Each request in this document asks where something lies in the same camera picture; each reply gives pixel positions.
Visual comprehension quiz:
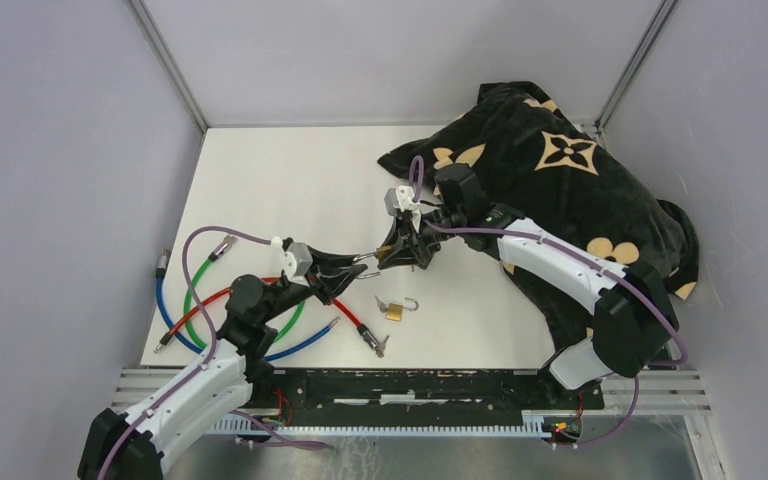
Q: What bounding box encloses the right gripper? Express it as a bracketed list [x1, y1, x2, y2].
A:
[375, 207, 464, 268]

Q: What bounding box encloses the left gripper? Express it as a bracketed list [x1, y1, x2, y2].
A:
[260, 245, 369, 323]

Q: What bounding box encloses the small brass padlock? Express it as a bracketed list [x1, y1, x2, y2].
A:
[375, 296, 419, 322]

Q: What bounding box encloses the large brass padlock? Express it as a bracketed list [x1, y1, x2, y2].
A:
[350, 245, 396, 280]

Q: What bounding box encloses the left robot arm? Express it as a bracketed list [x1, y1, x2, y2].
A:
[77, 240, 368, 479]

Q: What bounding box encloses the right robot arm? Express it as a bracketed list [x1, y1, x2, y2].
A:
[376, 158, 679, 408]

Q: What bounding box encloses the black floral blanket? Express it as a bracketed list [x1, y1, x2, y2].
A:
[377, 80, 701, 352]

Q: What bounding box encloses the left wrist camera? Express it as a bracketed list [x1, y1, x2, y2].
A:
[270, 236, 313, 281]

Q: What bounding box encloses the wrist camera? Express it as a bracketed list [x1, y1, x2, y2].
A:
[384, 185, 420, 218]
[270, 236, 313, 281]

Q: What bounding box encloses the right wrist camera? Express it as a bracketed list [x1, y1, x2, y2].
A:
[384, 185, 420, 218]

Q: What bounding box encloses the red cable lock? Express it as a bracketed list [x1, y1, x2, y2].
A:
[154, 280, 385, 360]

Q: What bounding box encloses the green cable lock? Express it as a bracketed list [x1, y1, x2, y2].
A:
[170, 234, 305, 353]

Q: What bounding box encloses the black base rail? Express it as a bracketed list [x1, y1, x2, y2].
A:
[243, 368, 605, 427]

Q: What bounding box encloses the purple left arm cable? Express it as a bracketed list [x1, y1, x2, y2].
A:
[95, 225, 334, 480]

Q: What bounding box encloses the blue cable lock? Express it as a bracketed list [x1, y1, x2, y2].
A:
[154, 248, 342, 363]

